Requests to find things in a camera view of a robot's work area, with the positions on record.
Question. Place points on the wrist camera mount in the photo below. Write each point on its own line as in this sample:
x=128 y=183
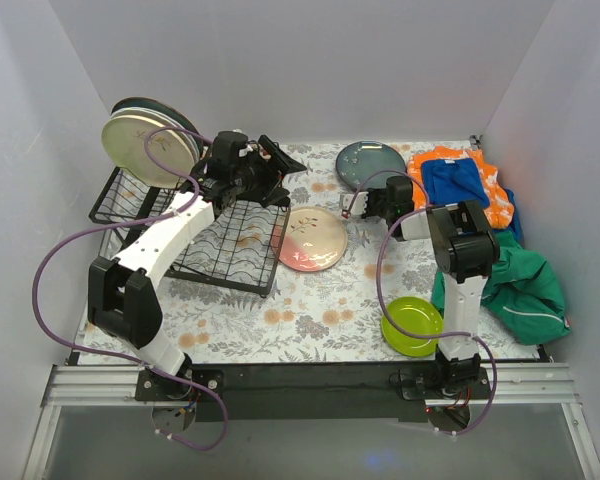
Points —
x=247 y=145
x=353 y=204

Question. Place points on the green jacket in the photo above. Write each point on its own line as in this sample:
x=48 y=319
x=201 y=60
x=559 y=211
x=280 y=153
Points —
x=524 y=294

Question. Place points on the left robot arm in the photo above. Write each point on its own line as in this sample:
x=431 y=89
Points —
x=122 y=298

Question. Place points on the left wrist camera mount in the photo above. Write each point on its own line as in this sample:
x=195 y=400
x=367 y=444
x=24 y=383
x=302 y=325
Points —
x=247 y=145

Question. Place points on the black wire dish rack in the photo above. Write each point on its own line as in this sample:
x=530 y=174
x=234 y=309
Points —
x=238 y=251

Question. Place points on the pink cream plate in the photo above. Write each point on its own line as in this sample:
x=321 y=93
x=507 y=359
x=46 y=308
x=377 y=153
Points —
x=315 y=240

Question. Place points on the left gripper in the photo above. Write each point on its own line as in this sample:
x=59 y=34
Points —
x=271 y=167

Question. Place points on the large dark teal plate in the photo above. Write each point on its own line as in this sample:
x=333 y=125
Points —
x=144 y=102

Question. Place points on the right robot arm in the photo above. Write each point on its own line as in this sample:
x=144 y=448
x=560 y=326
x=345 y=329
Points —
x=465 y=249

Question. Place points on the small teal plate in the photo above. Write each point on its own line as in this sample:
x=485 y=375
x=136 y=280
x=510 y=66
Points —
x=356 y=162

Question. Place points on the white bowl plate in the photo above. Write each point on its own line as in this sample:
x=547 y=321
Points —
x=165 y=119

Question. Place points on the lime green plate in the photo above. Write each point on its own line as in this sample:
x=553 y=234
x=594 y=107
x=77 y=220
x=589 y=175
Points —
x=417 y=316

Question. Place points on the dark blue cloth underneath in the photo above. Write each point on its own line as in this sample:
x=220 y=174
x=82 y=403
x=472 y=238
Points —
x=514 y=226

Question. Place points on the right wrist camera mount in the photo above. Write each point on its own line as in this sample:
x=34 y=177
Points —
x=353 y=204

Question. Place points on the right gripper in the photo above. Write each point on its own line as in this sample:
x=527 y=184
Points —
x=371 y=203

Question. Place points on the blue folded cloth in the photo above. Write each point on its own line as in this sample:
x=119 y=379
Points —
x=449 y=181

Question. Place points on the orange floral cloth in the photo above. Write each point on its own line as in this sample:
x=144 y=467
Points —
x=498 y=213

